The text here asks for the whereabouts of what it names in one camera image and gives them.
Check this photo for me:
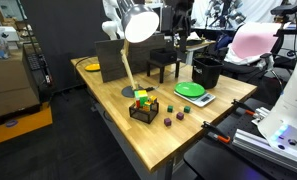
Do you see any black plastic bin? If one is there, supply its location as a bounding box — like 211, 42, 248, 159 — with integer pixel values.
191, 57, 224, 90

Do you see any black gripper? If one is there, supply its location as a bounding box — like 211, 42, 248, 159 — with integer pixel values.
172, 0, 194, 53

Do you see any small dark wooden stool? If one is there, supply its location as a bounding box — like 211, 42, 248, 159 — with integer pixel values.
146, 58, 182, 84

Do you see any black case with buttons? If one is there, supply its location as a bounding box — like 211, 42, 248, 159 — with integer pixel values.
22, 42, 54, 102

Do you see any large rubik's cube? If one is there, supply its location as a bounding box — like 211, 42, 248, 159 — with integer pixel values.
133, 89, 149, 109

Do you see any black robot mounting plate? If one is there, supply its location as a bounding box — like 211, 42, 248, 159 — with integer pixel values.
183, 98, 297, 180

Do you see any dark wooden board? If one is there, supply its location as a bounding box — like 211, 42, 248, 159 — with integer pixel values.
94, 32, 174, 84

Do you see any aluminium bracket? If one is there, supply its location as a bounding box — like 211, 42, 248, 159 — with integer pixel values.
251, 106, 272, 126

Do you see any black camera on stand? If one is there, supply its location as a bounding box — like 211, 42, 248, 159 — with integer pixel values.
270, 3, 297, 16

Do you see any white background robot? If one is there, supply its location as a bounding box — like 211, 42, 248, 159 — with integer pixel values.
101, 0, 126, 41

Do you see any black office chair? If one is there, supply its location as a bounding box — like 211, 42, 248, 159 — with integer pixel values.
220, 31, 286, 83

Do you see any orange floor board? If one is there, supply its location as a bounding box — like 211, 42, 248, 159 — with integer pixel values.
0, 105, 54, 148

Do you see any aluminium extrusion rail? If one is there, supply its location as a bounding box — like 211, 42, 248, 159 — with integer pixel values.
232, 128, 297, 176

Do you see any small black box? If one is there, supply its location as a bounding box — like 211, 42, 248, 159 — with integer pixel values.
149, 47, 178, 65

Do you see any orange-handled black clamp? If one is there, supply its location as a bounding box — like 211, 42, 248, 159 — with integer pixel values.
201, 120, 232, 145
231, 98, 257, 117

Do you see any pink cloth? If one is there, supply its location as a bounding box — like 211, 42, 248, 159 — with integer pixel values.
228, 21, 282, 61

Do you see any yellow disc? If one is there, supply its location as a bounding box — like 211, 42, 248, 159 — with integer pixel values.
84, 63, 101, 73

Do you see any background black monitor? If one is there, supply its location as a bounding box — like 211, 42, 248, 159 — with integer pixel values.
160, 5, 174, 27

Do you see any green plate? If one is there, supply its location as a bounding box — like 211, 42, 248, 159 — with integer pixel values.
174, 81, 206, 98

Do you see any background wooden desk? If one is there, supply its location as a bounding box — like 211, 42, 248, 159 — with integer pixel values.
173, 31, 218, 65

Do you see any white kitchen scale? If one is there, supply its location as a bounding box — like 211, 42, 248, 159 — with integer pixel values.
173, 89, 217, 108

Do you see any grey table frame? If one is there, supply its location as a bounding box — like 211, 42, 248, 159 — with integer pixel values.
93, 99, 176, 180

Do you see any black wire basket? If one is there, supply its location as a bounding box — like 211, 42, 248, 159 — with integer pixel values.
128, 101, 160, 125

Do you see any brown cardboard box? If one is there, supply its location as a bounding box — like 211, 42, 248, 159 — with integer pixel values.
0, 49, 42, 121

